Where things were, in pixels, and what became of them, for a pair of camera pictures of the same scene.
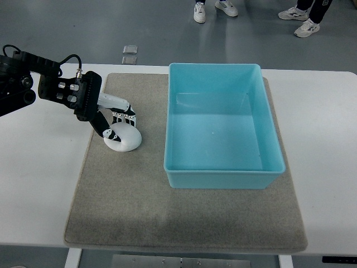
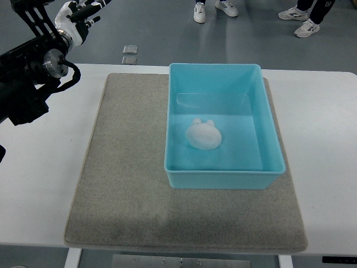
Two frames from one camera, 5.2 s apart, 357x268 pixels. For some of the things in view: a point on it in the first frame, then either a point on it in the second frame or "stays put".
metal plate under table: (131, 261) stays put
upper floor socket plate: (130, 49) stays put
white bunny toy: (130, 136) → (203, 135)
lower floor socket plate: (129, 60) stays put
